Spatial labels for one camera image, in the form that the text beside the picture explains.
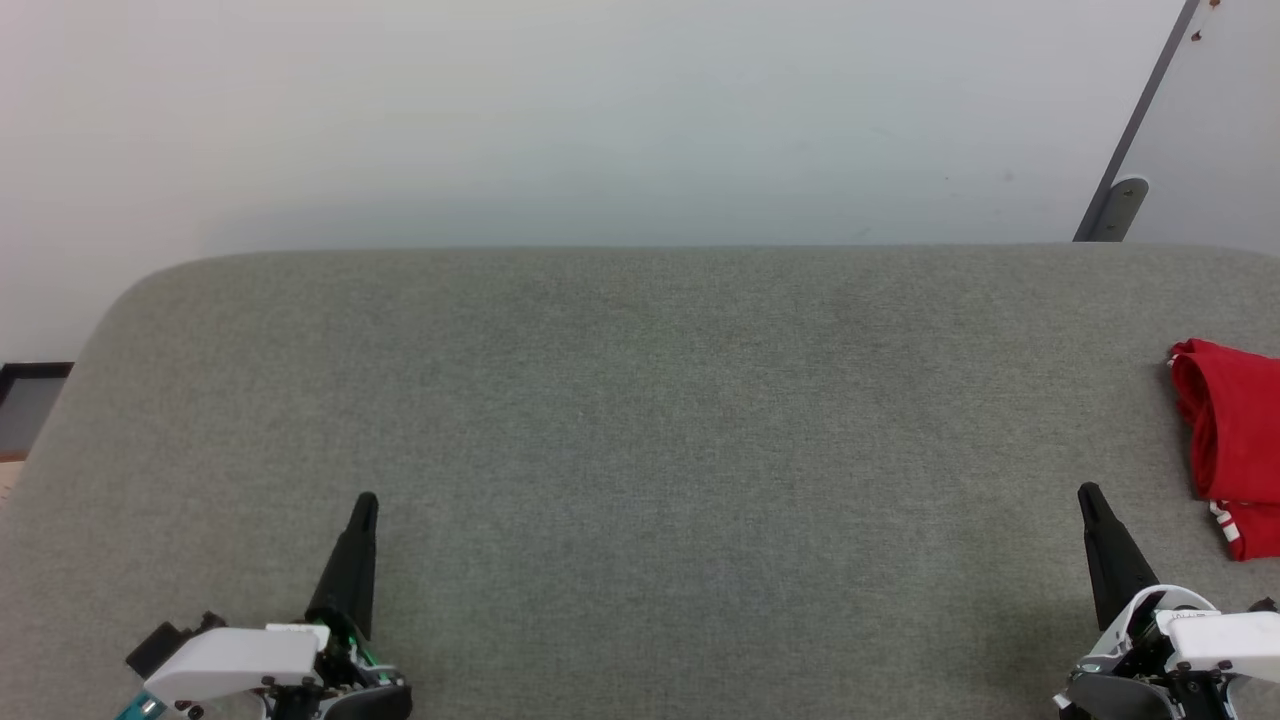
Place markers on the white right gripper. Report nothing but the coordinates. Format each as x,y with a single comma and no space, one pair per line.
1220,640

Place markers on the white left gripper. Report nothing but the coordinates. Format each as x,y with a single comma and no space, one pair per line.
240,660

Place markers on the red and white basketball jersey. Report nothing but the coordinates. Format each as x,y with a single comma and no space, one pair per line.
1240,430

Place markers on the grey fabric sofa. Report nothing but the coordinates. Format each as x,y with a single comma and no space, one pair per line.
650,400

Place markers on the dark baseboard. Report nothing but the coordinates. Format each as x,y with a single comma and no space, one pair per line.
30,405

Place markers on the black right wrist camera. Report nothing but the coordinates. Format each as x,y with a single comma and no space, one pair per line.
1265,605

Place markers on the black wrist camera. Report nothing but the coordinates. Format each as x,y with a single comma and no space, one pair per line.
1265,605
160,640

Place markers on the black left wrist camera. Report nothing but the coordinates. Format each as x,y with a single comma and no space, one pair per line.
160,640

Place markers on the grey metal bracket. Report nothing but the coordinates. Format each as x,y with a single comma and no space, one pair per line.
1120,210

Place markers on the dark grey door frame strip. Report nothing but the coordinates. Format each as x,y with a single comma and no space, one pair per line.
1140,120

